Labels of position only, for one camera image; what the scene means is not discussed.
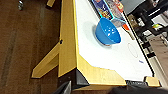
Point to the colourful board game box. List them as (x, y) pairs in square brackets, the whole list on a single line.
[(105, 10)]

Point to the blue bowl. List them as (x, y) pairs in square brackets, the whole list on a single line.
[(106, 31)]

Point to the white table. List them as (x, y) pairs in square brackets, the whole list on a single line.
[(86, 50)]

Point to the orange game box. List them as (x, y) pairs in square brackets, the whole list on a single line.
[(117, 4)]

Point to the black wheeled cart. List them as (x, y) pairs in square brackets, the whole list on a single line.
[(150, 23)]

